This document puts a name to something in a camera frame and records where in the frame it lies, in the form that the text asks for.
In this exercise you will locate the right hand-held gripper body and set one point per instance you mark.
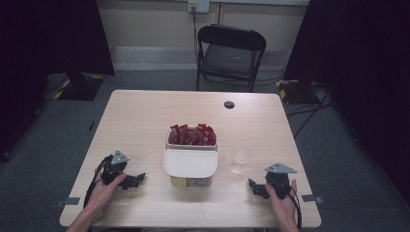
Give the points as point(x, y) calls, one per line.
point(279, 180)

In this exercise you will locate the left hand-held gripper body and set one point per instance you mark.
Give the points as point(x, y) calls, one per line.
point(113, 170)

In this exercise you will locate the person's left hand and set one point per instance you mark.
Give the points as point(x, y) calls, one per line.
point(103, 192)

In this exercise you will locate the person's right hand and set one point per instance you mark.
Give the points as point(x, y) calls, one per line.
point(283, 206)

